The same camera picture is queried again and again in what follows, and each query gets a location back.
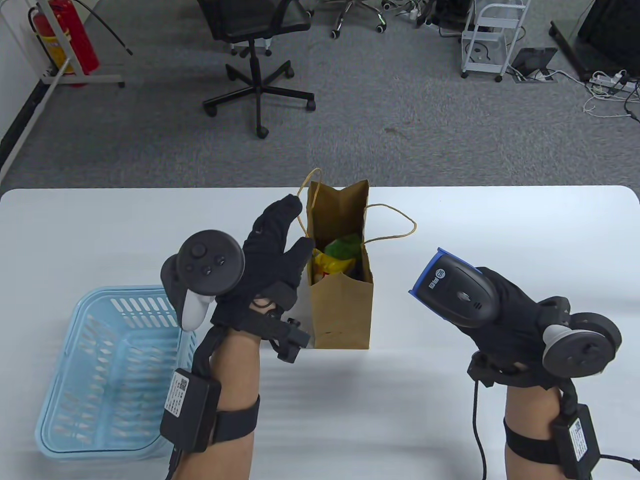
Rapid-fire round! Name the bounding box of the person's right hand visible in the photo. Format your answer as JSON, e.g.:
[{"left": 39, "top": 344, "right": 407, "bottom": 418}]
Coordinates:
[{"left": 452, "top": 266, "right": 556, "bottom": 386}]

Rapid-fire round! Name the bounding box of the person's left hand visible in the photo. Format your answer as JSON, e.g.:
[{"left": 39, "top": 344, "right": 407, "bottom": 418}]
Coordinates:
[{"left": 210, "top": 194, "right": 316, "bottom": 337}]

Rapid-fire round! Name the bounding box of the black barcode scanner blue trim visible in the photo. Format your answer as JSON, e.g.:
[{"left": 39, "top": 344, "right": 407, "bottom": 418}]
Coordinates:
[{"left": 407, "top": 247, "right": 501, "bottom": 329}]

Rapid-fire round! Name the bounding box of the yellow bag of chips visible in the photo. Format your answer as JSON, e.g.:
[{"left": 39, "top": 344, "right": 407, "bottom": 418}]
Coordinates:
[{"left": 311, "top": 249, "right": 356, "bottom": 286}]

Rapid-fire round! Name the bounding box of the brown paper bag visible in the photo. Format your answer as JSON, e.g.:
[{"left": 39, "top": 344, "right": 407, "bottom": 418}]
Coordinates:
[{"left": 297, "top": 168, "right": 417, "bottom": 350}]

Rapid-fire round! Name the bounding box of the green bag of chips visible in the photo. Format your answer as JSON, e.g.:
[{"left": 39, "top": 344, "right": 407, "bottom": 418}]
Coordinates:
[{"left": 325, "top": 234, "right": 363, "bottom": 261}]

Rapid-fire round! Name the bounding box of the black and white controller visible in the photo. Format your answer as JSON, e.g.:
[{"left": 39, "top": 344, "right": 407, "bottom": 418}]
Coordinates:
[
  {"left": 160, "top": 229, "right": 246, "bottom": 332},
  {"left": 541, "top": 296, "right": 623, "bottom": 378}
]

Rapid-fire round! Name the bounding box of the black sensor box white label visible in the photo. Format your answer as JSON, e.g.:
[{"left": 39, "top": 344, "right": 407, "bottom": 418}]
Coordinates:
[
  {"left": 160, "top": 368, "right": 222, "bottom": 453},
  {"left": 551, "top": 404, "right": 602, "bottom": 480}
]

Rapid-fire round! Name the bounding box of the light blue plastic basket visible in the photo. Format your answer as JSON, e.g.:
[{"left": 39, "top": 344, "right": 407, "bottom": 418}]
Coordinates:
[{"left": 34, "top": 285, "right": 197, "bottom": 461}]

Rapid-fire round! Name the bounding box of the chrome chair base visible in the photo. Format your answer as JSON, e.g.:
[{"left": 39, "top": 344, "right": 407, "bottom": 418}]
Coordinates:
[{"left": 320, "top": 0, "right": 388, "bottom": 40}]

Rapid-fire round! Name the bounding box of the black office chair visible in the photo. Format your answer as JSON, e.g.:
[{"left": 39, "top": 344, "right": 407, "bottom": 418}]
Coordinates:
[{"left": 196, "top": 0, "right": 317, "bottom": 139}]

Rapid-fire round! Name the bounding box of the white power strip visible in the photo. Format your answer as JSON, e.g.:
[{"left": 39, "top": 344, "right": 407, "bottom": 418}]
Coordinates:
[{"left": 589, "top": 70, "right": 637, "bottom": 93}]

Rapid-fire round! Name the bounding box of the black floor socket panel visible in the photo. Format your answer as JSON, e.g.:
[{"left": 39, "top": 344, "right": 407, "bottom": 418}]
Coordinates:
[{"left": 510, "top": 47, "right": 558, "bottom": 83}]

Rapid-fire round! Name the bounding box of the white metal stand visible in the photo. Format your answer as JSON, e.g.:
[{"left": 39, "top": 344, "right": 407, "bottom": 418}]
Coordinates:
[{"left": 0, "top": 0, "right": 126, "bottom": 88}]

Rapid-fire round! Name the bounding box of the white rolling cart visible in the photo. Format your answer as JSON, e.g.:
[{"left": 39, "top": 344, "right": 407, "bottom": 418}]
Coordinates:
[{"left": 460, "top": 0, "right": 532, "bottom": 83}]

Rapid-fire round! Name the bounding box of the red fire extinguisher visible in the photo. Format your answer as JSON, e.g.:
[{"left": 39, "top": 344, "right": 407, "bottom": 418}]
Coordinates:
[{"left": 27, "top": 0, "right": 100, "bottom": 87}]

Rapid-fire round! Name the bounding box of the black furniture base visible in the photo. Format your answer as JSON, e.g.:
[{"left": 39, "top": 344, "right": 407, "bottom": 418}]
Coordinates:
[{"left": 549, "top": 0, "right": 640, "bottom": 83}]

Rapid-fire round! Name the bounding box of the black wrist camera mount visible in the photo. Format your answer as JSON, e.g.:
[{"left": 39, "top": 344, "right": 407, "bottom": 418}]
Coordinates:
[
  {"left": 260, "top": 317, "right": 312, "bottom": 363},
  {"left": 467, "top": 352, "right": 506, "bottom": 388}
]

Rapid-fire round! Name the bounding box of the thick black glove cable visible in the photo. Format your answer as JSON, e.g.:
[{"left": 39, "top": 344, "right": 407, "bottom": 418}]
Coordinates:
[
  {"left": 557, "top": 380, "right": 579, "bottom": 416},
  {"left": 192, "top": 325, "right": 226, "bottom": 376}
]

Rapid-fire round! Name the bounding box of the black wrist strap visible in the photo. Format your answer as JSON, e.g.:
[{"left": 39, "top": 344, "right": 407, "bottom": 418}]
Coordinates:
[
  {"left": 212, "top": 395, "right": 261, "bottom": 443},
  {"left": 503, "top": 417, "right": 561, "bottom": 466}
]

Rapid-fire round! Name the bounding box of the black sensor box cable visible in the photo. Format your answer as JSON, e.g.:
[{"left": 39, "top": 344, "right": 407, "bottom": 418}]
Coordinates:
[{"left": 597, "top": 452, "right": 640, "bottom": 471}]

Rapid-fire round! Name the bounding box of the black floor cable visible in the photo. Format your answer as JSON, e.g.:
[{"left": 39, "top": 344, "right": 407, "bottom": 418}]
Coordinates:
[{"left": 75, "top": 0, "right": 133, "bottom": 56}]

